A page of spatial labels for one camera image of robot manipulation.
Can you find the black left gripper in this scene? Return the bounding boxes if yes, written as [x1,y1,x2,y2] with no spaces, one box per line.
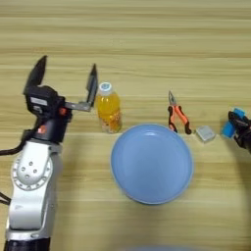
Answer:
[24,54,99,144]

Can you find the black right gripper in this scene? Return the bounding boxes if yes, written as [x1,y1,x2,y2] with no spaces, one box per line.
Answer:
[227,110,251,151]

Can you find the blue rectangular block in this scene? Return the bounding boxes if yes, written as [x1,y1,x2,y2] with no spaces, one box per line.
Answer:
[222,107,246,139]

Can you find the orange juice bottle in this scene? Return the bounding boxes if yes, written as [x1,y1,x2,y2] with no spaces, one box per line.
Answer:
[94,80,124,134]

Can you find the orange black pliers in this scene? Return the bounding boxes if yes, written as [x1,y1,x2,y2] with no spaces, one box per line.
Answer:
[167,89,193,135]

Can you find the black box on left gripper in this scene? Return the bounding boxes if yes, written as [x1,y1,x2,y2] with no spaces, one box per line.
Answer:
[23,84,61,117]

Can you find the small grey metal block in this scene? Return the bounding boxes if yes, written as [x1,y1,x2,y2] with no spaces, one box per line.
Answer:
[194,124,218,143]

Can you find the blue round plate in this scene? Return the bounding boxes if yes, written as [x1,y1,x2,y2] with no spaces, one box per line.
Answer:
[109,122,195,206]

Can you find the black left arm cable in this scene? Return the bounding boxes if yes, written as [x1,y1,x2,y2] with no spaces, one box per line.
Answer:
[0,127,35,207]

